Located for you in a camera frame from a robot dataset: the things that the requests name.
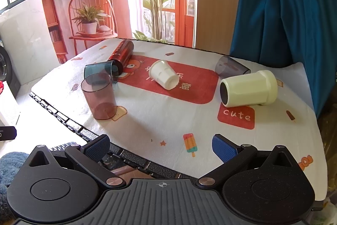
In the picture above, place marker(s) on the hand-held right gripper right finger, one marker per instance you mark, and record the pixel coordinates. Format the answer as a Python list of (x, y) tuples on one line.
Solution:
[(225, 149)]

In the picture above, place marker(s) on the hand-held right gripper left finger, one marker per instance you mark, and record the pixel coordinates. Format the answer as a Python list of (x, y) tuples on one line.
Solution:
[(98, 149)]

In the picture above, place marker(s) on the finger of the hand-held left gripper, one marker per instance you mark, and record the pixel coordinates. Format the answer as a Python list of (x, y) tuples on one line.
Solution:
[(8, 133)]

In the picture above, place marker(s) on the brown transparent cup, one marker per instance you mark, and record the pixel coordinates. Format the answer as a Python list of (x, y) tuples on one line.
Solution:
[(99, 101)]

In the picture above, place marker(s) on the cream large cup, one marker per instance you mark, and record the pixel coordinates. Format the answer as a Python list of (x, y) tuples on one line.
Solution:
[(250, 88)]

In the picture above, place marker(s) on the blue transparent cup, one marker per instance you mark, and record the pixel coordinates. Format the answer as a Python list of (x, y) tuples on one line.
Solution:
[(100, 70)]

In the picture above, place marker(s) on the grey transparent cup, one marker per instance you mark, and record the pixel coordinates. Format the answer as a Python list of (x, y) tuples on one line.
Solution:
[(231, 66)]

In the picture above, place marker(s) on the white ribbed small cup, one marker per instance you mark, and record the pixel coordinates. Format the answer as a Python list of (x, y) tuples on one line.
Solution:
[(162, 74)]

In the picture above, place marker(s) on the blue fluffy cloth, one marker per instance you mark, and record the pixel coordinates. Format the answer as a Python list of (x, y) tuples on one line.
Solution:
[(10, 167)]

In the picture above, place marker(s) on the black table edge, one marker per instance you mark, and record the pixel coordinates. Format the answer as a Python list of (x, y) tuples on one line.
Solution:
[(65, 122)]

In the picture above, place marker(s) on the printed white tablecloth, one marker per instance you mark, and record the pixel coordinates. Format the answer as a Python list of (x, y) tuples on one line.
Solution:
[(158, 114)]

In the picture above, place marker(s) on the black wheel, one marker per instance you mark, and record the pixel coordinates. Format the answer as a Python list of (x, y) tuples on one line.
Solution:
[(5, 63)]

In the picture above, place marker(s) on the red metallic tumbler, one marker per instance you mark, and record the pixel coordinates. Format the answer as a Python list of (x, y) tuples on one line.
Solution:
[(121, 54)]

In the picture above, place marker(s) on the blue curtain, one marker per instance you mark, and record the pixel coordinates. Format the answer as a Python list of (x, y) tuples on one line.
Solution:
[(284, 16)]

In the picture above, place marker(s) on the wooden panel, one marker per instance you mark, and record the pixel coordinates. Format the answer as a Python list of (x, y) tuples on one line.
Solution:
[(218, 3)]

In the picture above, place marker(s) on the wall poster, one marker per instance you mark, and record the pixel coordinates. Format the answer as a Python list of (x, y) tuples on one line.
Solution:
[(118, 16)]

